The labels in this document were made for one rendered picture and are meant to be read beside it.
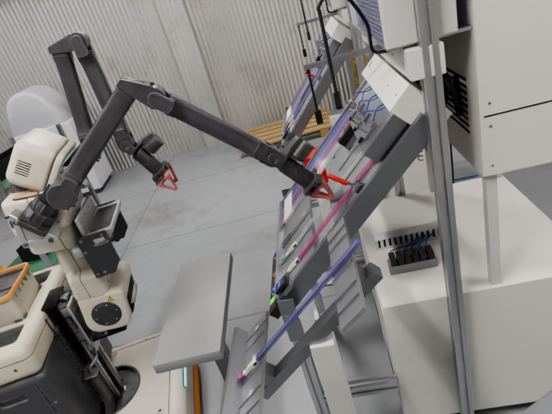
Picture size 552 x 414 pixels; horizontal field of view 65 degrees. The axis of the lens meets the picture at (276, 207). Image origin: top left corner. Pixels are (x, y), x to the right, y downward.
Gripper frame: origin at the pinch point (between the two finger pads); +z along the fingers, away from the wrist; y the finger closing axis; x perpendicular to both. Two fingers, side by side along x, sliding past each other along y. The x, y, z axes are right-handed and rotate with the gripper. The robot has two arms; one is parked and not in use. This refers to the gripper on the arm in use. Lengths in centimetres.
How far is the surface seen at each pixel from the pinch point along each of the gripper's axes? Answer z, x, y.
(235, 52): -60, 57, 411
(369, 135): -7.8, -24.8, -12.5
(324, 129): 65, 51, 331
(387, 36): -24, -46, -23
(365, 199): 0.5, -12.0, -21.1
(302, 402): 53, 85, 0
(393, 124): -6.6, -31.5, -17.3
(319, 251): 1.1, 9.2, -21.0
